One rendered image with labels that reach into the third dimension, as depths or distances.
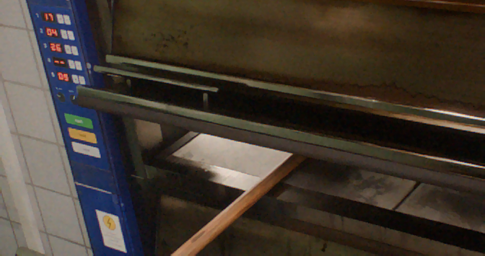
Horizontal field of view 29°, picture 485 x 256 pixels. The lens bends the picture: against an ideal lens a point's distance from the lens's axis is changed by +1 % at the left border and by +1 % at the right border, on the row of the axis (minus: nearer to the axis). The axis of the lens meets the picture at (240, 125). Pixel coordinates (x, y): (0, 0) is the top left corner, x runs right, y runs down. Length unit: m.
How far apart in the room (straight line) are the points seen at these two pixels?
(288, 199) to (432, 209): 0.29
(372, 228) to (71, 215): 0.93
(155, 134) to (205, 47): 0.38
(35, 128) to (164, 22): 0.61
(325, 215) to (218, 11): 0.45
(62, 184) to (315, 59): 0.95
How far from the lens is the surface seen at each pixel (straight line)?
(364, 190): 1.88
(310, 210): 1.85
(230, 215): 1.82
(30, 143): 2.41
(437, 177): 1.45
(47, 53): 2.13
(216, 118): 1.67
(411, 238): 1.75
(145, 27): 1.91
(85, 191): 2.28
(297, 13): 1.67
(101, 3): 1.98
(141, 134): 2.09
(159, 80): 1.80
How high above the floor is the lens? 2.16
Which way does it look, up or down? 26 degrees down
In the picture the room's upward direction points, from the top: 9 degrees counter-clockwise
